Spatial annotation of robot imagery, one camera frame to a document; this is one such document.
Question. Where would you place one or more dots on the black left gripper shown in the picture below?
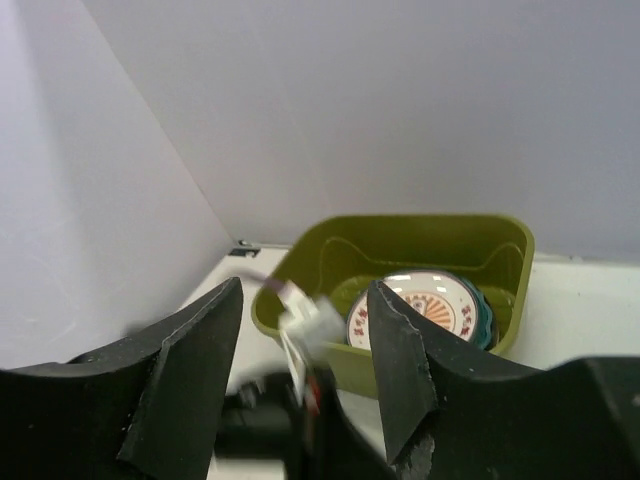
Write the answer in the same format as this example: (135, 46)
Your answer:
(147, 407)

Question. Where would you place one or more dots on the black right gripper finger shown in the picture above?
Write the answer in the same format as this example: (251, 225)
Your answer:
(450, 410)

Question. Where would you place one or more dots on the teal scalloped plate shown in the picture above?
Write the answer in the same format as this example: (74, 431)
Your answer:
(486, 332)

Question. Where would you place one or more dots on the orange sunburst plate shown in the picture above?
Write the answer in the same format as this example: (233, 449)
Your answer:
(436, 295)

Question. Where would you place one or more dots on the olive green plastic bin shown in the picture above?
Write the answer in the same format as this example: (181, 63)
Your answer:
(340, 256)

